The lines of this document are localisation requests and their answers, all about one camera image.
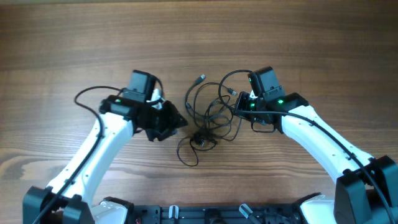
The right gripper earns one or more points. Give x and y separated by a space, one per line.
240 109

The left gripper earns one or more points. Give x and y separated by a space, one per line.
173 121

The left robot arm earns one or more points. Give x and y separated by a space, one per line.
68 197

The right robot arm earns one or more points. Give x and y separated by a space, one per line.
365 186

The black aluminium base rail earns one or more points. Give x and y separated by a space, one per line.
268 214

